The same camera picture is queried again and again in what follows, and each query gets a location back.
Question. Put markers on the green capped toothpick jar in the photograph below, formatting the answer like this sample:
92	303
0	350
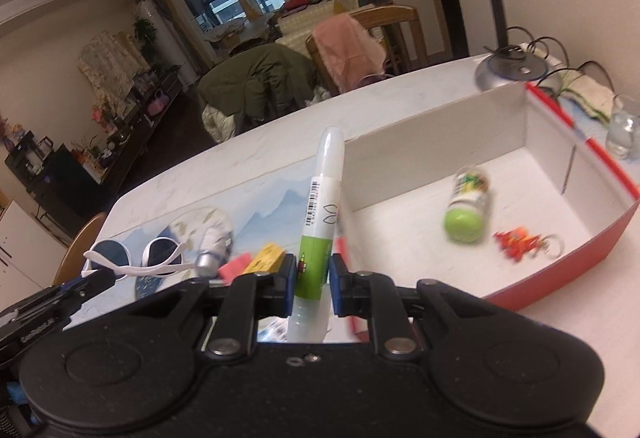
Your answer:
467	213

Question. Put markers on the round back wooden chair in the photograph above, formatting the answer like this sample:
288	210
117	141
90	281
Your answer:
80	243

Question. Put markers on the pink teapot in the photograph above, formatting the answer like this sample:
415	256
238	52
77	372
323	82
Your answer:
158	101

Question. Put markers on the blue landscape table mat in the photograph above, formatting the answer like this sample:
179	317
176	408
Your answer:
270	198

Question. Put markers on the clear drinking glass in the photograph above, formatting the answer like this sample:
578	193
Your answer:
622	130

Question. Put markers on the floral quilt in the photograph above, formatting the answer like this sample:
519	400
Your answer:
217	125

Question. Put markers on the white green glue stick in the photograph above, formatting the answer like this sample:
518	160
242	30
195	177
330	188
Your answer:
320	218

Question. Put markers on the white green knitted cloth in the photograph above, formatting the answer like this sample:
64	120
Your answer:
590	92

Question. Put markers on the small clear bottle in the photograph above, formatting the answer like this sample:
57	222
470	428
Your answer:
212	248

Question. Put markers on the pink fluffy cloth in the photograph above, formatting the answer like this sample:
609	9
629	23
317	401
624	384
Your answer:
345	47

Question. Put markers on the floral wall cloth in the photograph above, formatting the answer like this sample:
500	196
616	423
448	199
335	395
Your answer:
112	62

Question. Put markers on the grey desk lamp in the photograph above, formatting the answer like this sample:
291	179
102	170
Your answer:
505	67

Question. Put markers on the olive green jacket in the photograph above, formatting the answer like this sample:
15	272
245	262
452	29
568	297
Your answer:
255	72

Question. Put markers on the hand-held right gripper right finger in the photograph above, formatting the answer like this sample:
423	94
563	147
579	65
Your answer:
337	285

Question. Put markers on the red cardboard box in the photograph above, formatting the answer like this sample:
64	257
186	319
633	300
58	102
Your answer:
500	198

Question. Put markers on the wooden dining chair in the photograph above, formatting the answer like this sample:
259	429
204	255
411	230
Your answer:
400	32

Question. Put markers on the white tower air conditioner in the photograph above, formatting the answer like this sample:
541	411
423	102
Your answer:
152	25

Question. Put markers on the white framed sunglasses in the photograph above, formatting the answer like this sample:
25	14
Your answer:
150	253

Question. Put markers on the white cabinet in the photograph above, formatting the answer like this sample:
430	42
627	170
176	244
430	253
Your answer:
25	253

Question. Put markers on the green potted plant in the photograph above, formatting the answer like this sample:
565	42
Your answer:
145	35

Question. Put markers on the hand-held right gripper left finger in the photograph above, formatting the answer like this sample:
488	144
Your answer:
288	285

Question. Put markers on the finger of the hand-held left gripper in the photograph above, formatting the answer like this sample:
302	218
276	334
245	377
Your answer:
92	285

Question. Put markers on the dark tv cabinet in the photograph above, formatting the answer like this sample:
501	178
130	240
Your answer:
75	167

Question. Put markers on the small yellow box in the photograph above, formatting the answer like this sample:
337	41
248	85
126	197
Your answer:
265	259

